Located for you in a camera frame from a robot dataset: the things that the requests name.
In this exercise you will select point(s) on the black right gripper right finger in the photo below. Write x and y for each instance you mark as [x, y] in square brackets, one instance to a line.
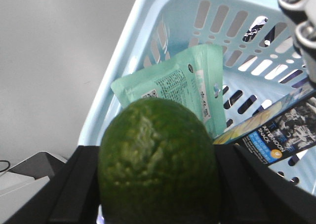
[254, 194]

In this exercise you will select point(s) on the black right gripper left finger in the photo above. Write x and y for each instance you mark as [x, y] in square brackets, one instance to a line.
[70, 197]

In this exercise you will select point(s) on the Franzzi cookie box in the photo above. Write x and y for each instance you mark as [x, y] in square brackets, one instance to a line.
[283, 129]

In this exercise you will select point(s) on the green avocado front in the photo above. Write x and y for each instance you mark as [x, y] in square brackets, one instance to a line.
[157, 165]

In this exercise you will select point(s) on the teal goji berry bag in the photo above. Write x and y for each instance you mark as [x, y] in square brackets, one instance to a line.
[193, 78]

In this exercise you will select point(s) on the blue basket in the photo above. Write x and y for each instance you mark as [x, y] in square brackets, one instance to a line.
[235, 63]

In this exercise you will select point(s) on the robot hand image right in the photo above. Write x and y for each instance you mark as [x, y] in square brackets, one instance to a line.
[300, 29]

